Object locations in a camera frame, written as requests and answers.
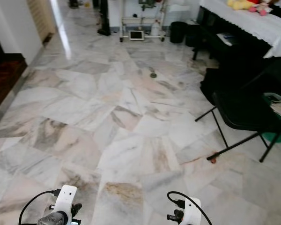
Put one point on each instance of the small orange floor object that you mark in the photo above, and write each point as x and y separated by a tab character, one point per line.
213	160

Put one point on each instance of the black folding chair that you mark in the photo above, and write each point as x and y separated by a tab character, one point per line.
243	110

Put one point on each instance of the green plastic basket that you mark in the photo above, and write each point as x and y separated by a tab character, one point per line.
278	136

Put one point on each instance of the black bag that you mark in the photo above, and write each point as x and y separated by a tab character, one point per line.
210	85

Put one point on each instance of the round metal floor drain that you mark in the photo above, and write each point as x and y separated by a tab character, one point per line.
153	74

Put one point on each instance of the dark wooden staircase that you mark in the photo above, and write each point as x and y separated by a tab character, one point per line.
4	79

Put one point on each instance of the black bench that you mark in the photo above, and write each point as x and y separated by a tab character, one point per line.
208	37

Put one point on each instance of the white framed tablet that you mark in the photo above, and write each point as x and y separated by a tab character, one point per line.
136	35

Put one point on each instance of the black trash bin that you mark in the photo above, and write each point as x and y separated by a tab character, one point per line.
178	32

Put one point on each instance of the black upright stand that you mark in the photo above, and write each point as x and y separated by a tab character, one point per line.
104	26

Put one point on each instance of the book with blue cover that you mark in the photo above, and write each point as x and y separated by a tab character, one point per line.
226	38

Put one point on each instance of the white plastic bottle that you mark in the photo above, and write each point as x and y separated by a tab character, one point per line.
155	29

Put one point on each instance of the light wooden door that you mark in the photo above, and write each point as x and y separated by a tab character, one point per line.
41	18

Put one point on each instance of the white metal cart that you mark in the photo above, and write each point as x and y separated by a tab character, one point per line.
140	19

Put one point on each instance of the table with white cloth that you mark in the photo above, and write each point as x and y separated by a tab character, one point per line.
248	21

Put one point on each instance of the yellow plush toy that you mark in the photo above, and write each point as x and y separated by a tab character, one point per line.
241	4

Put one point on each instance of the pink plush toy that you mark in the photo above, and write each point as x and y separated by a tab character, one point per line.
262	8

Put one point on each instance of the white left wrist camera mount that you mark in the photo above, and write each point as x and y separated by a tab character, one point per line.
67	199

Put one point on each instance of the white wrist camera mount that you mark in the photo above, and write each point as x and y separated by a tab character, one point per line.
67	199
191	213

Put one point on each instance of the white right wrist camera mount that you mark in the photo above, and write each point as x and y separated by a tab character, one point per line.
191	213

